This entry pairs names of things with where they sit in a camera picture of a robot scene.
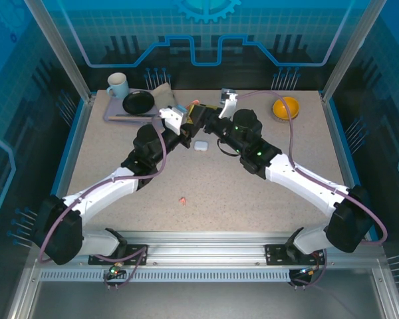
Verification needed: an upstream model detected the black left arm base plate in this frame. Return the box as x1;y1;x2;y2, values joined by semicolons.
87;244;150;266

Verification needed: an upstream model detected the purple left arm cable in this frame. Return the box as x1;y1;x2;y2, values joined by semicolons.
36;112;169;290

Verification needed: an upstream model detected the yellow bowl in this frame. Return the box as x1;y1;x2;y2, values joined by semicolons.
272;96;301;121

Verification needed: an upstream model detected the aluminium mounting rail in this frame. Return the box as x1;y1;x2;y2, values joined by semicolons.
31;231;386;266

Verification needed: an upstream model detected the beige cloth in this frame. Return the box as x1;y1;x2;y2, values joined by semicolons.
152;82;178;109

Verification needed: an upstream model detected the lavender tray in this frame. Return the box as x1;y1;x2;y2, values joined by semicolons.
102;88;156;123

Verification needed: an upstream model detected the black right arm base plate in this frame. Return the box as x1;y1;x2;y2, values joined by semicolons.
264;244;331;266

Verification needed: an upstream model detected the light blue mug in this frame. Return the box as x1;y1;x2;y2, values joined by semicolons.
106;72;130;100

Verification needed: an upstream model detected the slotted grey cable duct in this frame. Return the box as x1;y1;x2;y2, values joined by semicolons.
39;268;293;284

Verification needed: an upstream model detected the aluminium frame post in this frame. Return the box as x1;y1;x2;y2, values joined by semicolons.
320;0;388;103
23;0;96;104

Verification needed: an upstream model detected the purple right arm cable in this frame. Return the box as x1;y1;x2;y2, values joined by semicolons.
236;90;389;290

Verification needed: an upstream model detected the black plate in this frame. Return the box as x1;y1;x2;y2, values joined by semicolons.
122;91;154;115

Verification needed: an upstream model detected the wooden stick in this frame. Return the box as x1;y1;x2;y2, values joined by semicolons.
108;114;160;121

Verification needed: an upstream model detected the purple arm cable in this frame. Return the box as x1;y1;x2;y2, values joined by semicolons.
36;112;169;290
236;90;389;290

